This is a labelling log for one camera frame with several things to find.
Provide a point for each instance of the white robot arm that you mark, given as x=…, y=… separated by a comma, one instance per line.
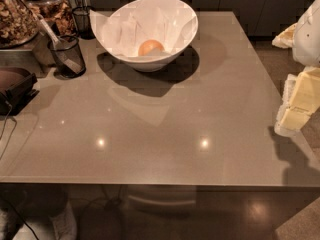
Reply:
x=306, y=41

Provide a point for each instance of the rear glass snack jar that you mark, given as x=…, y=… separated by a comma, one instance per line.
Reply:
x=56, y=11

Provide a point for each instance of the black mesh cup front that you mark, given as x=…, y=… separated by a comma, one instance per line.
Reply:
x=64, y=71

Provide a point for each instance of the metal scoop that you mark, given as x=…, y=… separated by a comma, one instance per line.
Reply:
x=50, y=32

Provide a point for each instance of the white shoe under table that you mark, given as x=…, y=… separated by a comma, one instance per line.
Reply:
x=62, y=219

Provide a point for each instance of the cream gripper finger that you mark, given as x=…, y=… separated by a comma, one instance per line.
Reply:
x=300, y=100
x=285, y=39

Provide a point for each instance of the white bowl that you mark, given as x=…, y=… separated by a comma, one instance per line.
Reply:
x=168, y=6

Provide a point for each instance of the black device with brown lid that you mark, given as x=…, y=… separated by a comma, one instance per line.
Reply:
x=16, y=89

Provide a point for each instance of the black mesh cup rear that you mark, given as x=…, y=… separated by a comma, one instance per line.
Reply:
x=83, y=25

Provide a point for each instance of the black mesh cup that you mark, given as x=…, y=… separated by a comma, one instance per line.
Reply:
x=83, y=25
x=64, y=71

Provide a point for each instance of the white paper in bowl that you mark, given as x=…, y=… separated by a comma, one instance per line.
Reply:
x=122, y=33

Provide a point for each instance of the large glass snack jar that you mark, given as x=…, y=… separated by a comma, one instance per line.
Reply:
x=17, y=24

